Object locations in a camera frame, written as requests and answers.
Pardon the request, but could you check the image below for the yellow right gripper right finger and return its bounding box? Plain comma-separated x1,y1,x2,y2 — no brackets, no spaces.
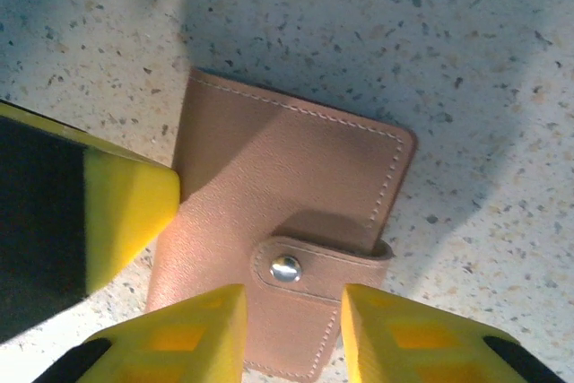
340,283,567,383

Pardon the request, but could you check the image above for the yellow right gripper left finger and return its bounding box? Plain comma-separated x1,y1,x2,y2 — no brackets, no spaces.
57,283,248,383

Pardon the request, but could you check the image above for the tan leather card holder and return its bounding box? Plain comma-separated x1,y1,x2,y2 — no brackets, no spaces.
143,66,419,379

